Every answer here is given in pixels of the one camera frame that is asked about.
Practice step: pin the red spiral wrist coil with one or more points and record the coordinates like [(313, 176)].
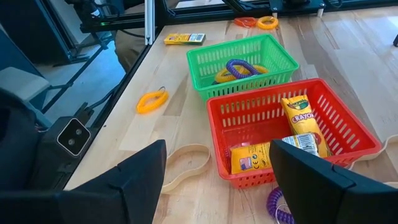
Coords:
[(237, 22)]

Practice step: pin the red plastic basket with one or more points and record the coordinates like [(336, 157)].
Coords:
[(215, 124)]

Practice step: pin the silver aluminium post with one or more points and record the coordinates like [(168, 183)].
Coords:
[(149, 21)]

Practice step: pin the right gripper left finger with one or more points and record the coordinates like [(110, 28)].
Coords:
[(143, 180)]

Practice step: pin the purple spiral wrist coil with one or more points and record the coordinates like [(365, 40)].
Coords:
[(271, 202), (231, 70)]

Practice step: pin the grey seat cushion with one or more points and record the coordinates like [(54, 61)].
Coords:
[(21, 84)]

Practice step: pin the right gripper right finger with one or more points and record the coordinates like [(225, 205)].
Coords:
[(304, 186)]

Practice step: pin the yellow crayon box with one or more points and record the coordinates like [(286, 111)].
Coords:
[(183, 39), (252, 158), (303, 124)]

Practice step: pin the black table-level camera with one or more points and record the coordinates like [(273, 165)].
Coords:
[(73, 137)]

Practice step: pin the green plastic basket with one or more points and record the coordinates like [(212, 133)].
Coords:
[(239, 88)]

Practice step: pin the person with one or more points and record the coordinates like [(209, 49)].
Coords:
[(127, 49)]

